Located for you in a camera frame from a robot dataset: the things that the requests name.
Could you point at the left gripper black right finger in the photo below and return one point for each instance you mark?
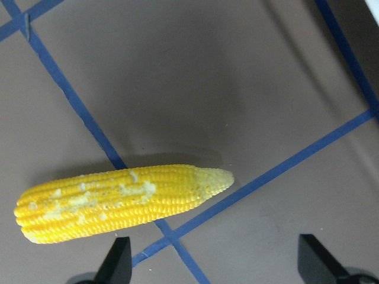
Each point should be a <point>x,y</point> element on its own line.
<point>316,264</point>

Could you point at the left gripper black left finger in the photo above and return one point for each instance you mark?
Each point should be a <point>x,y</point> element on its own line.
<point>117,266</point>

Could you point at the yellow plastic corn cob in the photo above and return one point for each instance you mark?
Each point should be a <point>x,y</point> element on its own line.
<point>87,205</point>

